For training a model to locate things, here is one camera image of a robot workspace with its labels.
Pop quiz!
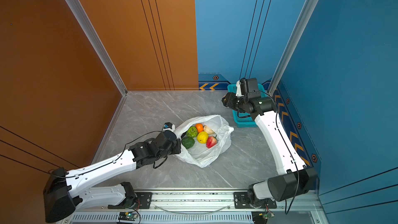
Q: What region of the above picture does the teal plastic basket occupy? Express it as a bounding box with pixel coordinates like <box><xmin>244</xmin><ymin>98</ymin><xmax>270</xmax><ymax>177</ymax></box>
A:
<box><xmin>228</xmin><ymin>84</ymin><xmax>257</xmax><ymax>128</ymax></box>

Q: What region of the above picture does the white plastic bag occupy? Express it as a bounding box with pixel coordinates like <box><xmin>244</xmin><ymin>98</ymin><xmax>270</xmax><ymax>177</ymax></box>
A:
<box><xmin>174</xmin><ymin>115</ymin><xmax>234</xmax><ymax>168</ymax></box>

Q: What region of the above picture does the yellow lemon fruit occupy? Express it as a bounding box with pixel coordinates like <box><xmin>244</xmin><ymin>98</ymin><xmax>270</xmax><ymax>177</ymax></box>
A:
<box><xmin>197</xmin><ymin>131</ymin><xmax>209</xmax><ymax>144</ymax></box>

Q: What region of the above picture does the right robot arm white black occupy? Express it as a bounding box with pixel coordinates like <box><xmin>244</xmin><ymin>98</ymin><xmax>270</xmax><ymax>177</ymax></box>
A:
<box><xmin>222</xmin><ymin>92</ymin><xmax>318</xmax><ymax>207</ymax></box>

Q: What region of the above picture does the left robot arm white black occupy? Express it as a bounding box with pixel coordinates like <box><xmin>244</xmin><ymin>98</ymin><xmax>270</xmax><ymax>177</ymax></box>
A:
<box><xmin>43</xmin><ymin>130</ymin><xmax>181</xmax><ymax>223</ymax></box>

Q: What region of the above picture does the dark green fruit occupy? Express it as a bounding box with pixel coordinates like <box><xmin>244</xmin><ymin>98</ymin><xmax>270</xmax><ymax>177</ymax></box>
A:
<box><xmin>181</xmin><ymin>136</ymin><xmax>195</xmax><ymax>149</ymax></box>

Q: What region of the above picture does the orange fruit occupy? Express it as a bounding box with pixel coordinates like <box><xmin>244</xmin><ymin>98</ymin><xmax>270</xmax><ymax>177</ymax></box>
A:
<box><xmin>195</xmin><ymin>123</ymin><xmax>204</xmax><ymax>133</ymax></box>

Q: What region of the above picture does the red peach fruit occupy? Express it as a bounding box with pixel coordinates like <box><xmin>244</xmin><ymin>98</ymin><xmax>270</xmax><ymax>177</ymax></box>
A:
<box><xmin>206</xmin><ymin>136</ymin><xmax>218</xmax><ymax>148</ymax></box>

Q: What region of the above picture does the left circuit board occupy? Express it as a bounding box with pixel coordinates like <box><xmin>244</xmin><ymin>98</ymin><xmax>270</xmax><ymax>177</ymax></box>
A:
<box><xmin>117</xmin><ymin>211</ymin><xmax>141</xmax><ymax>224</ymax></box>

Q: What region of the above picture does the circuit board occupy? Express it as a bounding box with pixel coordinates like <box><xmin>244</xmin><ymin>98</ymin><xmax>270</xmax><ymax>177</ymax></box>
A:
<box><xmin>117</xmin><ymin>211</ymin><xmax>141</xmax><ymax>224</ymax></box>
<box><xmin>251</xmin><ymin>212</ymin><xmax>275</xmax><ymax>224</ymax></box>

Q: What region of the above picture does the right circuit board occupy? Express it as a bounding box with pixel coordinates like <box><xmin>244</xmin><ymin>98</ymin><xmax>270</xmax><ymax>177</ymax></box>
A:
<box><xmin>251</xmin><ymin>212</ymin><xmax>275</xmax><ymax>224</ymax></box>

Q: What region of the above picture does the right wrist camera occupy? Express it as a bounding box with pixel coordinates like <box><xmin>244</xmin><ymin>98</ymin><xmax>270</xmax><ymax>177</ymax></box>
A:
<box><xmin>236</xmin><ymin>78</ymin><xmax>261</xmax><ymax>99</ymax></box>

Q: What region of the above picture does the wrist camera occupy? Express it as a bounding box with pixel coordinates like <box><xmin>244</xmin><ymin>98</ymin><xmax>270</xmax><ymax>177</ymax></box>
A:
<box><xmin>236</xmin><ymin>78</ymin><xmax>261</xmax><ymax>99</ymax></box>
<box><xmin>162</xmin><ymin>122</ymin><xmax>176</xmax><ymax>132</ymax></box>

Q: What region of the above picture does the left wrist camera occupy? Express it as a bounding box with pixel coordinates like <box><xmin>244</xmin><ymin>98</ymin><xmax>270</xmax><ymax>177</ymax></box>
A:
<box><xmin>162</xmin><ymin>122</ymin><xmax>176</xmax><ymax>132</ymax></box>

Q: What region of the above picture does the aluminium front rail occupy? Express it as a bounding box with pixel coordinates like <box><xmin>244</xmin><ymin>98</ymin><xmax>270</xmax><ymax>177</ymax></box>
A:
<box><xmin>76</xmin><ymin>186</ymin><xmax>323</xmax><ymax>212</ymax></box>

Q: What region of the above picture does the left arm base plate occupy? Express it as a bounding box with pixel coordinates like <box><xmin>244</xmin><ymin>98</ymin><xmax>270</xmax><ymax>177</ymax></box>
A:
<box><xmin>107</xmin><ymin>192</ymin><xmax>153</xmax><ymax>210</ymax></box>

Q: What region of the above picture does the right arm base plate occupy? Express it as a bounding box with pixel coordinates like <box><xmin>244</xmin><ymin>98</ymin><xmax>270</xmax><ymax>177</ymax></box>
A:
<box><xmin>233</xmin><ymin>191</ymin><xmax>277</xmax><ymax>209</ymax></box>

